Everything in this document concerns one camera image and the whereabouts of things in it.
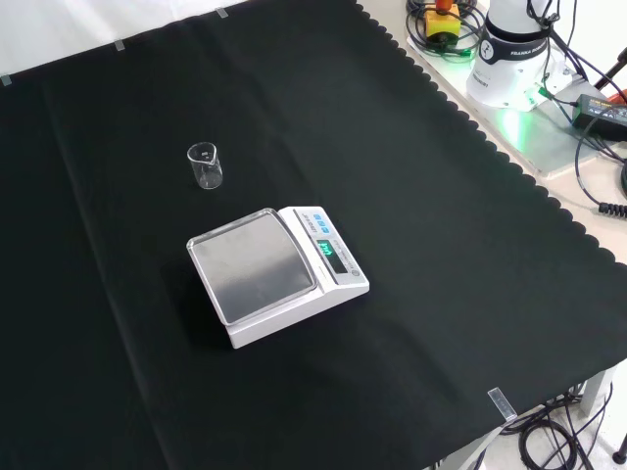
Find clear glass 100 mL beaker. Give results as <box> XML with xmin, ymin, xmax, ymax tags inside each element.
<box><xmin>185</xmin><ymin>140</ymin><xmax>224</xmax><ymax>191</ymax></box>

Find white electronic balance steel pan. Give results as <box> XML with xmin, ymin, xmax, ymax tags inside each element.
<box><xmin>185</xmin><ymin>206</ymin><xmax>371</xmax><ymax>351</ymax></box>

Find black table cloth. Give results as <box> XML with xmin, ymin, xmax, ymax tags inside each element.
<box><xmin>0</xmin><ymin>0</ymin><xmax>627</xmax><ymax>470</ymax></box>

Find yellow stop button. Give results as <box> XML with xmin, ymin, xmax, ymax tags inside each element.
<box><xmin>422</xmin><ymin>0</ymin><xmax>462</xmax><ymax>46</ymax></box>

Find black power adapter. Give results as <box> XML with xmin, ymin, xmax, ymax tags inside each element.
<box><xmin>570</xmin><ymin>93</ymin><xmax>627</xmax><ymax>142</ymax></box>

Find grey table leg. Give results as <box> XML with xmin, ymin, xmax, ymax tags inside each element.
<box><xmin>581</xmin><ymin>364</ymin><xmax>619</xmax><ymax>418</ymax></box>

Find green cable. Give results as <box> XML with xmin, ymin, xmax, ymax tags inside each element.
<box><xmin>424</xmin><ymin>42</ymin><xmax>479</xmax><ymax>63</ymax></box>

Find grey metal base plate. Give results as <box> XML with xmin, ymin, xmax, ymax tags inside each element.
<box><xmin>406</xmin><ymin>26</ymin><xmax>627</xmax><ymax>180</ymax></box>

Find black coiled cable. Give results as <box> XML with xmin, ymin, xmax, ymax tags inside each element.
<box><xmin>573</xmin><ymin>127</ymin><xmax>627</xmax><ymax>217</ymax></box>

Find black cable bundle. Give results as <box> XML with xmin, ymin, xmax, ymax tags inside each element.
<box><xmin>500</xmin><ymin>382</ymin><xmax>614</xmax><ymax>470</ymax></box>

